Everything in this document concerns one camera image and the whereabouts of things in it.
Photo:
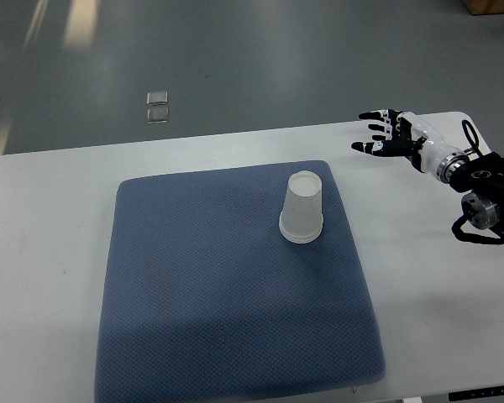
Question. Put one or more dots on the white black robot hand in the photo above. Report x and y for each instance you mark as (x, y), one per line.
(405, 134)

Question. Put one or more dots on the white paper cup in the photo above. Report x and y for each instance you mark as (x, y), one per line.
(303, 194)
(300, 229)

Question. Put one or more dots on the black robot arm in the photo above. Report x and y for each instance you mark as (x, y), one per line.
(481, 182)

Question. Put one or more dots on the wooden furniture corner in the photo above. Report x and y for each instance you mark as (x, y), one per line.
(484, 7)

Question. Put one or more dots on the white paper cup on mat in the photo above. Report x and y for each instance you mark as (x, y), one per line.
(300, 229)

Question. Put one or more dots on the upper metal floor plate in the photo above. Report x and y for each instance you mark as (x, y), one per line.
(157, 98)

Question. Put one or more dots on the metal floor plate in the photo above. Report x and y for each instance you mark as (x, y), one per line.
(157, 115)
(157, 98)

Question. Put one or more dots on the lower metal floor plate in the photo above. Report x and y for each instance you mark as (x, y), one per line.
(157, 115)

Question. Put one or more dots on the blue textured mat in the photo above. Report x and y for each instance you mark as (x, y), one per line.
(204, 299)

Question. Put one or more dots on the black table control panel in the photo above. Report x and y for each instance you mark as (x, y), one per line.
(489, 392)

